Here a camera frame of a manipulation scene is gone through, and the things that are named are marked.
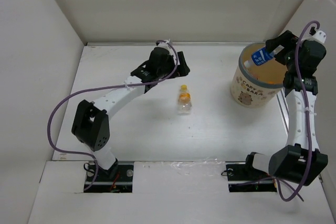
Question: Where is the blue label white cap bottle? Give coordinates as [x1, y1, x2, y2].
[244, 47, 275, 68]

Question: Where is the yellow cap orange label bottle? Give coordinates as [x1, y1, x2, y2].
[177, 84, 192, 114]

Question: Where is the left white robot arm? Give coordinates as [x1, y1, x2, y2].
[71, 46, 190, 180]

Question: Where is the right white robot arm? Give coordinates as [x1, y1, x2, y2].
[243, 28, 328, 186]

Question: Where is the beige capybara bin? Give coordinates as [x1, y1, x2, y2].
[230, 43, 287, 108]

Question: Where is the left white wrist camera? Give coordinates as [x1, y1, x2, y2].
[155, 40, 170, 50]

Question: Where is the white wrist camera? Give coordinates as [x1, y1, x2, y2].
[308, 27, 327, 44]
[155, 40, 170, 50]

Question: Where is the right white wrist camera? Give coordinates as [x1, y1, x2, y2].
[308, 27, 327, 44]

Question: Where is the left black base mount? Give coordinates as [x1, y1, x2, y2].
[83, 162, 134, 194]

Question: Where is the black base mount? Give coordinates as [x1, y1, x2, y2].
[83, 162, 134, 194]
[221, 161, 277, 193]

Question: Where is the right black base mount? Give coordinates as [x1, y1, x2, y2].
[221, 161, 277, 193]

